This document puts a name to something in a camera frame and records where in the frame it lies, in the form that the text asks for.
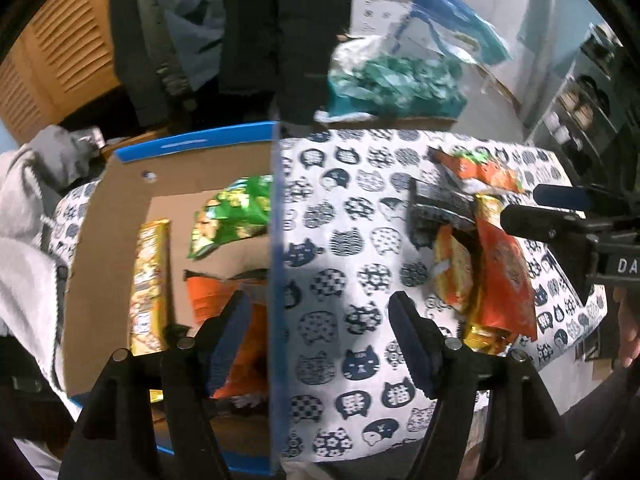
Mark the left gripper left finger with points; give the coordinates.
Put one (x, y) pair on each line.
(114, 436)

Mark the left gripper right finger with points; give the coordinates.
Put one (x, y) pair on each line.
(524, 436)

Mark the yellow biscuit pack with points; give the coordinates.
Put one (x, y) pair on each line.
(148, 303)

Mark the dark red snack bag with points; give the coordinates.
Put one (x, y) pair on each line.
(239, 363)

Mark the red shrimp chip bag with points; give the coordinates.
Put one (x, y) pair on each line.
(503, 306)

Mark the yellow orange snack bag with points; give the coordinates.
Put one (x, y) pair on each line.
(452, 271)

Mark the orange green snack bag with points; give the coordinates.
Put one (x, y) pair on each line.
(476, 173)

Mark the black snack pack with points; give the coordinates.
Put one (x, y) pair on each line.
(430, 207)

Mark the green bean snack bag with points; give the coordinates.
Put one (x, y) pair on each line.
(237, 212)

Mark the black yellow snack bag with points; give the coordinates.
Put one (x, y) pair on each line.
(243, 405)

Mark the person's right hand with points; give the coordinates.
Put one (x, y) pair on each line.
(628, 323)

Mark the shoe rack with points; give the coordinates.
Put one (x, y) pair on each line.
(583, 118)

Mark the grey towel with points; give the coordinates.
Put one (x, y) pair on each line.
(34, 249)

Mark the cat pattern tablecloth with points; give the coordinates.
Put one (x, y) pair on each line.
(338, 247)

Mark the blue cardboard box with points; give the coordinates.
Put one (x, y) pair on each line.
(126, 282)

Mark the blue white plastic bag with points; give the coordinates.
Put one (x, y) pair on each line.
(449, 28)

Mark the teal box with bags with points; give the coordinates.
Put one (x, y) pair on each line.
(365, 78)

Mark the wooden louvered door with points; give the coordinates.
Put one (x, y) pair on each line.
(62, 61)

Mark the hanging dark coats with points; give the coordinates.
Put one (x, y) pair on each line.
(209, 63)

